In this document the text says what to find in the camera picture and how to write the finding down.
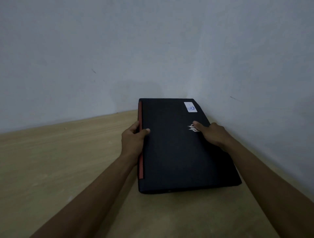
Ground person's right hand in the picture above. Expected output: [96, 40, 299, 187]
[192, 121, 232, 150]

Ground person's left forearm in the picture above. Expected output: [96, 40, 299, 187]
[29, 153, 138, 238]

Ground white sticker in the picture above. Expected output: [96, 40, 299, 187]
[184, 102, 198, 113]

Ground person's left hand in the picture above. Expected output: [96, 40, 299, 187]
[121, 121, 151, 163]

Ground black laptop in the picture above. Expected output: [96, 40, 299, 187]
[137, 98, 242, 195]

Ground person's right forearm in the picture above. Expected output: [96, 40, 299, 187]
[221, 137, 314, 238]

